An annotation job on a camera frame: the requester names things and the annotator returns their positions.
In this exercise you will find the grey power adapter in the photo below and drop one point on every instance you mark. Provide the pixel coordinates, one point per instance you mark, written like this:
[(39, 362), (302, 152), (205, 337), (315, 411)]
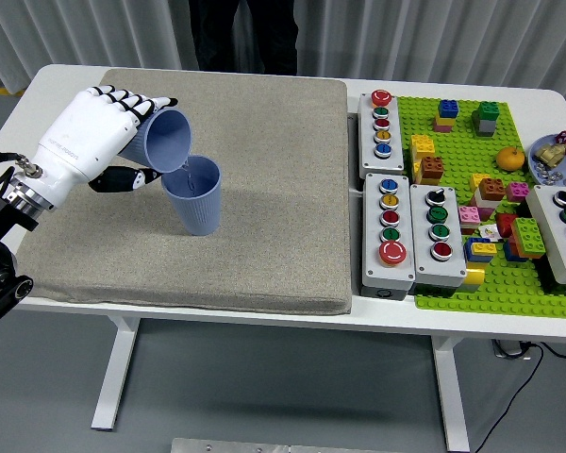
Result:
[(507, 349)]

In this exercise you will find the white pleated curtain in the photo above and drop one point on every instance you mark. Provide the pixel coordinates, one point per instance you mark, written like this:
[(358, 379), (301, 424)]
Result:
[(75, 28)]

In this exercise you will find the yellow toy brick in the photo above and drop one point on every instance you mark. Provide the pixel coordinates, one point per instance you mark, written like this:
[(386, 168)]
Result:
[(472, 276), (422, 145), (476, 181), (483, 248), (445, 122)]

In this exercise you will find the grey five-button control box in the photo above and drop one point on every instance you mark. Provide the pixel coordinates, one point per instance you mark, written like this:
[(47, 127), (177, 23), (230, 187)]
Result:
[(372, 255), (396, 158)]

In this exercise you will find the magenta toy brick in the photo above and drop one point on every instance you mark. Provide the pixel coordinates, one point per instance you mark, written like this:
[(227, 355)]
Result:
[(517, 191)]

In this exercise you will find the white toy brick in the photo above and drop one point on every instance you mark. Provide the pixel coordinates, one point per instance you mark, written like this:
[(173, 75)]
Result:
[(485, 202)]

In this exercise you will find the person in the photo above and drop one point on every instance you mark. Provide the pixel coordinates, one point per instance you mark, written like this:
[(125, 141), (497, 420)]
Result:
[(212, 38)]

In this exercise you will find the grey selector switch control box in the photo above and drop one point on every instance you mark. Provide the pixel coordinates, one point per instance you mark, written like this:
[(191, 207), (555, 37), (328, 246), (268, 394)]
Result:
[(552, 245), (424, 264)]

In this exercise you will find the orange fruit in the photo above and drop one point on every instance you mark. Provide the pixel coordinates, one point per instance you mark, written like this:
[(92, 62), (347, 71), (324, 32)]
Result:
[(509, 159)]

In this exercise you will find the white printed toy tile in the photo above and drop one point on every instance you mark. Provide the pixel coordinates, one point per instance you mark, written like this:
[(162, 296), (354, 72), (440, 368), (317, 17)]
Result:
[(488, 231)]

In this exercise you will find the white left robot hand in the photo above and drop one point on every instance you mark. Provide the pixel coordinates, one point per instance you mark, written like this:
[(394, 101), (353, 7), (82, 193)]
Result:
[(85, 132)]

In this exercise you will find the white table leg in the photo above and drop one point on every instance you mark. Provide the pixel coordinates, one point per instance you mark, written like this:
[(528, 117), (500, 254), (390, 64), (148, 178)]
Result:
[(448, 401), (115, 377)]

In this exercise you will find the dark red toy brick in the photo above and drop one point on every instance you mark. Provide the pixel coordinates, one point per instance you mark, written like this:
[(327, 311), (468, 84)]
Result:
[(467, 229)]

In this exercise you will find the blue ribbed plastic cup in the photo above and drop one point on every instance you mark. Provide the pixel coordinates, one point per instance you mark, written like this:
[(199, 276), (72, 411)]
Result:
[(170, 141), (198, 212)]

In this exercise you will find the grey toy brick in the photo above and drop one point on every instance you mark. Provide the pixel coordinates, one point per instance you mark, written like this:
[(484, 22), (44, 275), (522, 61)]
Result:
[(487, 127)]

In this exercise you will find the green studded baseplate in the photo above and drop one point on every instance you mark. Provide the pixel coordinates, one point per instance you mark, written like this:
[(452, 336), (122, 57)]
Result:
[(457, 156)]

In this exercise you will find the grey-brown fabric mat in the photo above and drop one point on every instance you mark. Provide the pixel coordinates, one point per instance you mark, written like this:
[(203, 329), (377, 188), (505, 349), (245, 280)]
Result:
[(264, 189)]

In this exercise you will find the large green toy brick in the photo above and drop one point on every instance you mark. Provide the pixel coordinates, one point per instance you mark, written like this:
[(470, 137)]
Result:
[(528, 236)]

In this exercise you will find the brown toy brick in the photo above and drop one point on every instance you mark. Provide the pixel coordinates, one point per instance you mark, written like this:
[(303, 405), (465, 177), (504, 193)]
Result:
[(431, 167), (493, 189)]

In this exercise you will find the brass valve with red handwheel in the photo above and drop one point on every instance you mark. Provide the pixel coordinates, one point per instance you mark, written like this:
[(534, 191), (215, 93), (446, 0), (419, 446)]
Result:
[(549, 155)]

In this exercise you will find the blue toy brick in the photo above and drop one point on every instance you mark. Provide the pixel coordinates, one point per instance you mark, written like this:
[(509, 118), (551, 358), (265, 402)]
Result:
[(468, 247), (448, 108), (509, 255)]

